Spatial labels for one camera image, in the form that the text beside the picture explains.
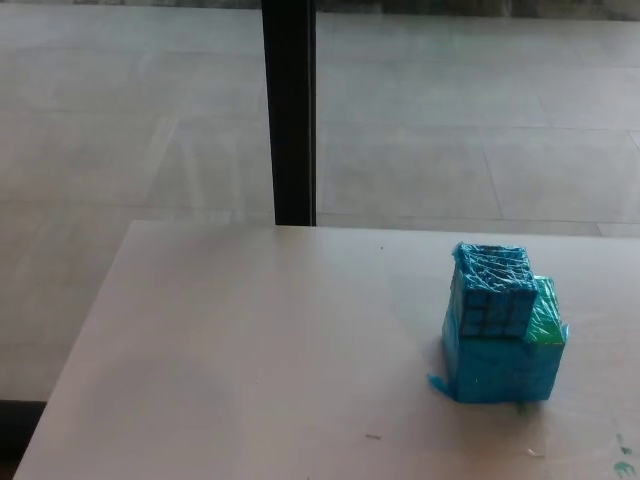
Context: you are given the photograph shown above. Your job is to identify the big blue wrapped cube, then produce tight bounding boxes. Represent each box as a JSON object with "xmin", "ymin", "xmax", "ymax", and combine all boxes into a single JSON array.
[{"xmin": 426, "ymin": 274, "xmax": 572, "ymax": 404}]

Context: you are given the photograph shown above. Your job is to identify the small blue cube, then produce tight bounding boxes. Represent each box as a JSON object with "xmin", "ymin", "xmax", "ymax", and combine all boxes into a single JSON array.
[{"xmin": 450, "ymin": 241, "xmax": 540, "ymax": 344}]

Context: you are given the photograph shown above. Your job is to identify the black window frame post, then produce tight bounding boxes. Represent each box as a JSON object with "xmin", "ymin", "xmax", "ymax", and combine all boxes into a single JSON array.
[{"xmin": 260, "ymin": 0, "xmax": 319, "ymax": 228}]

